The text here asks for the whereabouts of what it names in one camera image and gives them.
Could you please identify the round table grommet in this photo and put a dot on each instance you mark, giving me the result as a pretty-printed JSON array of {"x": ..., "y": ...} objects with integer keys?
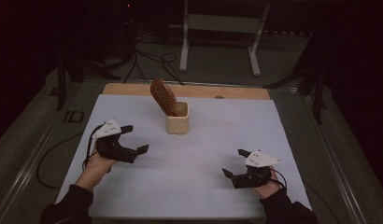
[{"x": 219, "y": 97}]

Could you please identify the beige square holder cup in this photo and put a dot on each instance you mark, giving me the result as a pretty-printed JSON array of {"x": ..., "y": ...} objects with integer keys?
[{"x": 177, "y": 123}]

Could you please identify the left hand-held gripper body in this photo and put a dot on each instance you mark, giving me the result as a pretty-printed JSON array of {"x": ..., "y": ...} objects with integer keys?
[{"x": 113, "y": 149}]

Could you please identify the white metal stand frame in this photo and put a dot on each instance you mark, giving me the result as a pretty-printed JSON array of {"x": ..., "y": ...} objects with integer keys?
[{"x": 224, "y": 24}]

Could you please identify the black rectangular floor frame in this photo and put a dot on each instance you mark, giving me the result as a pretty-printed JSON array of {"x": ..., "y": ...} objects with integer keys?
[{"x": 73, "y": 116}]

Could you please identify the brown wooden hairbrush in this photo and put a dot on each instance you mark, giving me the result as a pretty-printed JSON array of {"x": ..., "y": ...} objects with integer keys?
[{"x": 164, "y": 96}]

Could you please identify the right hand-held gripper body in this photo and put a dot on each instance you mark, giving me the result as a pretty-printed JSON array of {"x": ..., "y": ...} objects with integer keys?
[{"x": 258, "y": 159}]

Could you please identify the person's left hand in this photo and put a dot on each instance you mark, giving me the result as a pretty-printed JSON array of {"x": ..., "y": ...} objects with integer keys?
[{"x": 97, "y": 165}]

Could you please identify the person's right hand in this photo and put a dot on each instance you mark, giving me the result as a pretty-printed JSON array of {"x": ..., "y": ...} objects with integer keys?
[{"x": 269, "y": 189}]

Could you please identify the metal floor rail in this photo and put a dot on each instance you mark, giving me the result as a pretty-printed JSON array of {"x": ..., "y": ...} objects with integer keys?
[
  {"x": 333, "y": 161},
  {"x": 27, "y": 168}
]

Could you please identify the black metal stand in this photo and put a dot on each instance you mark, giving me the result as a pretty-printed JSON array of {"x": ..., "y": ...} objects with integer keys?
[
  {"x": 319, "y": 93},
  {"x": 61, "y": 87}
]

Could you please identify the white table mat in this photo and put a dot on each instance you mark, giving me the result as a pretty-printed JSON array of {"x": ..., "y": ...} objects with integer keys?
[{"x": 186, "y": 174}]

